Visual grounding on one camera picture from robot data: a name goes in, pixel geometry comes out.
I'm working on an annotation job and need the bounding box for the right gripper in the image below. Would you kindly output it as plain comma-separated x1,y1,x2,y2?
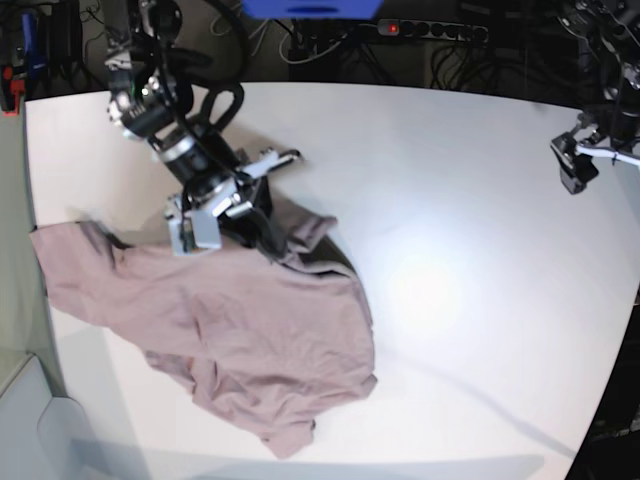
180,149,288,260

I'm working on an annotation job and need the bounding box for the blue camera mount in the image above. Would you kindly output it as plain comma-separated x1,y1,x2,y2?
242,0,383,20

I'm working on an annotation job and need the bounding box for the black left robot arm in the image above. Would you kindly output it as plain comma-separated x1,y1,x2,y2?
550,1,639,195

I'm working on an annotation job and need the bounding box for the red and black clamp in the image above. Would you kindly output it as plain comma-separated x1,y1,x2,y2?
1,13,37,116

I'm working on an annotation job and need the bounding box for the white cable loop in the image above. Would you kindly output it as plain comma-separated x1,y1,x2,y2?
209,9,296,65

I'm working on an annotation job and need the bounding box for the black power strip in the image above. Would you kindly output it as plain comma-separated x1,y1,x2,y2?
376,19,489,45

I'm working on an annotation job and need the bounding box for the mauve t-shirt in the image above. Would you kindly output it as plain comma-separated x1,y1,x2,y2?
30,197,377,459

